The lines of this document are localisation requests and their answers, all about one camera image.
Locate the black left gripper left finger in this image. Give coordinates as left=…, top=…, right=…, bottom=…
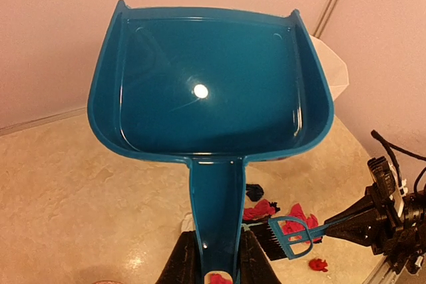
left=156, top=231, right=202, bottom=284

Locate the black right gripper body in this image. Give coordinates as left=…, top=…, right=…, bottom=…
left=325, top=186, right=425, bottom=264

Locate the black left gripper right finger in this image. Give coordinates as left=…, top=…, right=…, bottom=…
left=239, top=231, right=281, bottom=284

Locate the blue hand brush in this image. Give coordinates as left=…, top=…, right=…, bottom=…
left=251, top=215, right=329, bottom=261

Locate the blue dustpan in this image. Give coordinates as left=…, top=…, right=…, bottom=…
left=87, top=1, right=334, bottom=283

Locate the small red paper ball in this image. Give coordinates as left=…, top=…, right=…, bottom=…
left=308, top=258, right=328, bottom=273

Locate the white translucent plastic bin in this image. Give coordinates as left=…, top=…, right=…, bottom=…
left=308, top=33, right=350, bottom=104

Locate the aluminium front rail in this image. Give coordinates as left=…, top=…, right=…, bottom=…
left=364, top=257, right=426, bottom=284

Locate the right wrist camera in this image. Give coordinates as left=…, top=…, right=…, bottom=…
left=367, top=156, right=408, bottom=217

